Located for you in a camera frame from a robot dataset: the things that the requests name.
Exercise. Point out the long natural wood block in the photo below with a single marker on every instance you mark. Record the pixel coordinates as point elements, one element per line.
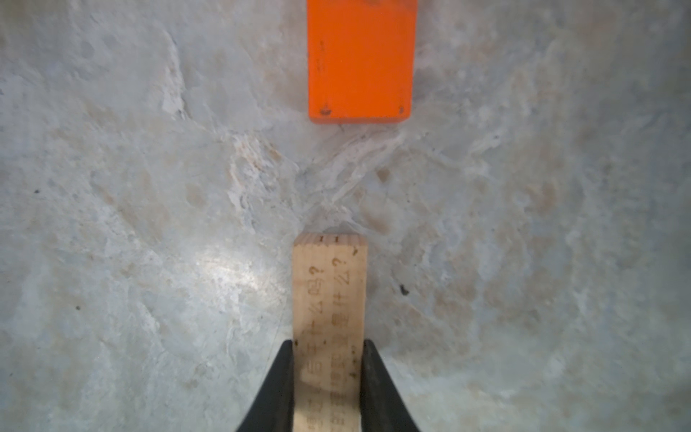
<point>329,292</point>

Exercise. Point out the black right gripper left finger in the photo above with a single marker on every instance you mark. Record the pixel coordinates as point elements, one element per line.
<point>272,410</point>

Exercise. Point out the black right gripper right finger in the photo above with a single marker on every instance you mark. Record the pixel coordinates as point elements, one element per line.
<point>381,405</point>

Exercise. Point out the orange rectangular block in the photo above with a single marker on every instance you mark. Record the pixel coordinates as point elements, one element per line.
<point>360,60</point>

